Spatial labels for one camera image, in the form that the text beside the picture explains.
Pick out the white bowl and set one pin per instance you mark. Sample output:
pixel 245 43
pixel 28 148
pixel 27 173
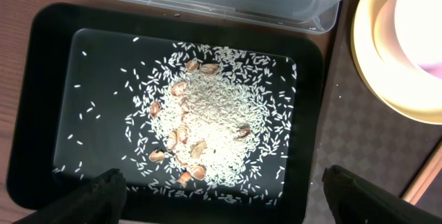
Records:
pixel 407 33

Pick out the nut shell pieces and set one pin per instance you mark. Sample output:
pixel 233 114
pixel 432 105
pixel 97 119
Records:
pixel 209 123

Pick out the wooden chopstick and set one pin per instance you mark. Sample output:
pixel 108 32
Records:
pixel 424 179

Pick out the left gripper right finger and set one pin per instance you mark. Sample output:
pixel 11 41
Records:
pixel 354 200

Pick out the pile of rice grains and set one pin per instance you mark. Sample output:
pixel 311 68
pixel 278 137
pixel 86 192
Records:
pixel 105 117

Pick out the yellow plate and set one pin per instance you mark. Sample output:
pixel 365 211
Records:
pixel 414 95

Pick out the black plastic tray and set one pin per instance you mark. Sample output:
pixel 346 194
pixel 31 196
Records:
pixel 31 182

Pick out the brown plastic serving tray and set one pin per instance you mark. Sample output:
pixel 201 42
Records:
pixel 358 132

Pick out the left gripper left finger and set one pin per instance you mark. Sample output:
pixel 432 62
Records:
pixel 99 201

